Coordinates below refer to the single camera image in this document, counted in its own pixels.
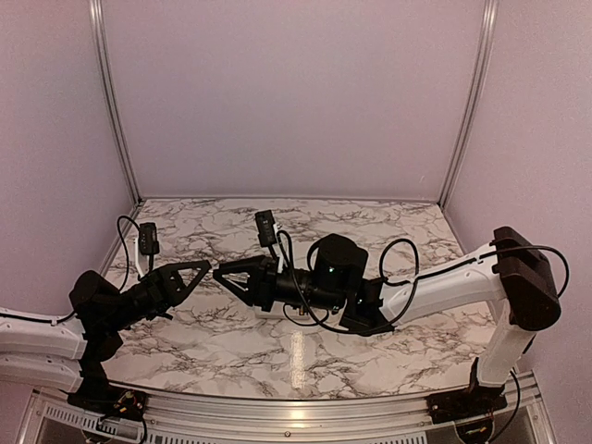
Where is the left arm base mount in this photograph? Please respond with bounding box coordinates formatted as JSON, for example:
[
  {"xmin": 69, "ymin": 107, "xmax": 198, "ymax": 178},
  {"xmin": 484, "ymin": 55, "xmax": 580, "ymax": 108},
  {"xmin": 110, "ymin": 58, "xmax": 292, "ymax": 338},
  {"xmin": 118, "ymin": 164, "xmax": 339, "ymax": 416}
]
[{"xmin": 67, "ymin": 361, "xmax": 147, "ymax": 422}]

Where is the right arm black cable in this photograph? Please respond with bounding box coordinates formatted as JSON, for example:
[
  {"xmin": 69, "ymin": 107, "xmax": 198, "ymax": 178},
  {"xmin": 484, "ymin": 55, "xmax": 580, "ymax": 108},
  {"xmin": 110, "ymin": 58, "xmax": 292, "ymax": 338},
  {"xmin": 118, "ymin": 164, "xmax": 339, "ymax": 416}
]
[{"xmin": 378, "ymin": 238, "xmax": 422, "ymax": 288}]

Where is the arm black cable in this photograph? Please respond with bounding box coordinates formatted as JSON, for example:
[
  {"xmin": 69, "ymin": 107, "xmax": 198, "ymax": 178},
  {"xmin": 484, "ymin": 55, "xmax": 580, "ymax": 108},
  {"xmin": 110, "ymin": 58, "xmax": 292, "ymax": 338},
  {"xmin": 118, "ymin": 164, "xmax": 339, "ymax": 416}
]
[
  {"xmin": 116, "ymin": 215, "xmax": 142, "ymax": 288},
  {"xmin": 378, "ymin": 238, "xmax": 422, "ymax": 288}
]

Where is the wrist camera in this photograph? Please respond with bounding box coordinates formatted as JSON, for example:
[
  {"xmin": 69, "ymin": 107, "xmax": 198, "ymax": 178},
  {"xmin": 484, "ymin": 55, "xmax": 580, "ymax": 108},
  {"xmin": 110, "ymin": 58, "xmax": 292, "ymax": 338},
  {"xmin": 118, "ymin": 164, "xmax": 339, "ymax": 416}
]
[
  {"xmin": 254, "ymin": 210, "xmax": 283, "ymax": 273},
  {"xmin": 133, "ymin": 222, "xmax": 160, "ymax": 278}
]

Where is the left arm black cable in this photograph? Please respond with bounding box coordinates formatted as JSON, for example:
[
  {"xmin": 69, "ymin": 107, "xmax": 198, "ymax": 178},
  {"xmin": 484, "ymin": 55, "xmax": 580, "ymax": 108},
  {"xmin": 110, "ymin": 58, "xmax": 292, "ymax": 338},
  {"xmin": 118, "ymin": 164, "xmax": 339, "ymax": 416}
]
[{"xmin": 116, "ymin": 215, "xmax": 142, "ymax": 288}]

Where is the aluminium frame post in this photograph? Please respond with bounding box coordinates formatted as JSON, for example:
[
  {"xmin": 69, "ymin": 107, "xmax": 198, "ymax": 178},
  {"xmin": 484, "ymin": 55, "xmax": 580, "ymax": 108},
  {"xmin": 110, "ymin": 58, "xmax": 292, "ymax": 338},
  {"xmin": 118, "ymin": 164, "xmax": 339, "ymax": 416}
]
[
  {"xmin": 438, "ymin": 0, "xmax": 500, "ymax": 212},
  {"xmin": 89, "ymin": 0, "xmax": 142, "ymax": 206}
]

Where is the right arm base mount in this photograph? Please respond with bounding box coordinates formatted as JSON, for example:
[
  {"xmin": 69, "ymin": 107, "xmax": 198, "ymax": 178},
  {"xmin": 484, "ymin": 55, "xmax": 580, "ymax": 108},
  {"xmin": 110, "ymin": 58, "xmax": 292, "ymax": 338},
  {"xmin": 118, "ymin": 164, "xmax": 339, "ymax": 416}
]
[{"xmin": 425, "ymin": 365, "xmax": 508, "ymax": 424}]

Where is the front aluminium rail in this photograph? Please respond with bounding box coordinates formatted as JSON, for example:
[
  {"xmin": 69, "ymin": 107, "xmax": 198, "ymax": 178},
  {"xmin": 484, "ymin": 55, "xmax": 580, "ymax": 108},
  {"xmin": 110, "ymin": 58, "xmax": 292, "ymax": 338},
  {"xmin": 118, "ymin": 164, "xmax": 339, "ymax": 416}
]
[{"xmin": 17, "ymin": 373, "xmax": 556, "ymax": 443}]

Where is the right aluminium frame post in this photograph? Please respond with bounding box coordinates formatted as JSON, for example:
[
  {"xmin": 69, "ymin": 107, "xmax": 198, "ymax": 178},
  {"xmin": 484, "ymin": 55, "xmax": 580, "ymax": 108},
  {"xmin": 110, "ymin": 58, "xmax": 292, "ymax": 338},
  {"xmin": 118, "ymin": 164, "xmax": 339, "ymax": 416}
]
[{"xmin": 438, "ymin": 0, "xmax": 500, "ymax": 212}]

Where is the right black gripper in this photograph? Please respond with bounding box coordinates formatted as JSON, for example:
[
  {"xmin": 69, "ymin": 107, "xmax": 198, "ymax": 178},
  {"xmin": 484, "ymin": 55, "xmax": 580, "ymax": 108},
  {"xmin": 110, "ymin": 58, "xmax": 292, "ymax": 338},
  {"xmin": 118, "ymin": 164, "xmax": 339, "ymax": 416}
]
[{"xmin": 213, "ymin": 254, "xmax": 345, "ymax": 313}]

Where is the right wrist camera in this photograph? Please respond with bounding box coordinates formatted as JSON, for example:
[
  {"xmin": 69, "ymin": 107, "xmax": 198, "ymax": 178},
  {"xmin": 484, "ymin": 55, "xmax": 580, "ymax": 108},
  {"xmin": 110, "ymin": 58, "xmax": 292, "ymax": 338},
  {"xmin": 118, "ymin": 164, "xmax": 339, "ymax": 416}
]
[{"xmin": 254, "ymin": 210, "xmax": 283, "ymax": 273}]

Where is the white remote control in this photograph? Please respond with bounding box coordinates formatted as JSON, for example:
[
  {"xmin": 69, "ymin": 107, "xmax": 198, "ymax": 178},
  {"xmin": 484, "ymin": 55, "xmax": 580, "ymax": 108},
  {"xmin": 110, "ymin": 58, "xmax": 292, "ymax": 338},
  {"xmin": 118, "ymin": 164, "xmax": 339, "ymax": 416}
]
[{"xmin": 253, "ymin": 302, "xmax": 312, "ymax": 322}]

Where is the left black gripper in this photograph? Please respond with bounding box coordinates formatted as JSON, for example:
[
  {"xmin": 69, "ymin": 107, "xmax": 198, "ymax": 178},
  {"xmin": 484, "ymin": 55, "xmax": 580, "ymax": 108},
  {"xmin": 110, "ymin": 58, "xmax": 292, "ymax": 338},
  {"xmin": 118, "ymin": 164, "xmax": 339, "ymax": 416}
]
[{"xmin": 105, "ymin": 260, "xmax": 210, "ymax": 332}]

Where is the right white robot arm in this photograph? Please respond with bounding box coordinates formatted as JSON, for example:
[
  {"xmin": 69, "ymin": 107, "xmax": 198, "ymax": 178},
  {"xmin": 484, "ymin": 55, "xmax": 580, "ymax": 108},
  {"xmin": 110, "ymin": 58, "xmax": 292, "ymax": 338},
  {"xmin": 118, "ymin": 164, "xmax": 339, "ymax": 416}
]
[{"xmin": 214, "ymin": 227, "xmax": 565, "ymax": 414}]

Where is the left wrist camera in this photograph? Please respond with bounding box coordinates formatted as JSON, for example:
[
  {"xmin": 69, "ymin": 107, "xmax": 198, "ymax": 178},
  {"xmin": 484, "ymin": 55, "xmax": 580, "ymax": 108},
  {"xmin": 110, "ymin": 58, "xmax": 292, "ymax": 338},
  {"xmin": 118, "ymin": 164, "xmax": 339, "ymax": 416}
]
[{"xmin": 133, "ymin": 222, "xmax": 160, "ymax": 278}]

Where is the left aluminium frame post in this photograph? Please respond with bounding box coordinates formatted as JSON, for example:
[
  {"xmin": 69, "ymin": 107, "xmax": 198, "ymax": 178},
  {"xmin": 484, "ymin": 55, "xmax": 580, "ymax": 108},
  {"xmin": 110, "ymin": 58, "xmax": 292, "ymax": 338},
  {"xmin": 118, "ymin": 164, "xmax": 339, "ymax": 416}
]
[{"xmin": 89, "ymin": 0, "xmax": 142, "ymax": 206}]

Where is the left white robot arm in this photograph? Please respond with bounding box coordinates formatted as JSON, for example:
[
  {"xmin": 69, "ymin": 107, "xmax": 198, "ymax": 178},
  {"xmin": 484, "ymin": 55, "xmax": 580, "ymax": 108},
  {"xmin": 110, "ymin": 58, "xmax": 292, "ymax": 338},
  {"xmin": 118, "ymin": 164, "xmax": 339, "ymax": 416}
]
[{"xmin": 1, "ymin": 260, "xmax": 211, "ymax": 412}]

